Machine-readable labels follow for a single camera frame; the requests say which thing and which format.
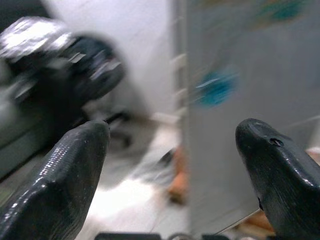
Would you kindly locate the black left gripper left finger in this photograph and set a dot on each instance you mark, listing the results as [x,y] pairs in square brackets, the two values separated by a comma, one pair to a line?
[57,190]

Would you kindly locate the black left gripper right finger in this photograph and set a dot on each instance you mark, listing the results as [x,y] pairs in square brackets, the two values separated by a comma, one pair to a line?
[287,187]

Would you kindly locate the orange brick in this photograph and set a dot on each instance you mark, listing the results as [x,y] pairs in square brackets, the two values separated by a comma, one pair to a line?
[178,180]

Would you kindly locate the small blue sticker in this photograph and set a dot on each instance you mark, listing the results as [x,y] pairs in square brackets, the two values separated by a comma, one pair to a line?
[217,90]

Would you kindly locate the black and silver object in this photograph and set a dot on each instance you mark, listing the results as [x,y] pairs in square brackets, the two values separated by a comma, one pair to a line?
[95,65]

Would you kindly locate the green round sticker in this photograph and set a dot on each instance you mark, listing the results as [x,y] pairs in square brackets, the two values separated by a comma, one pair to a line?
[285,12]

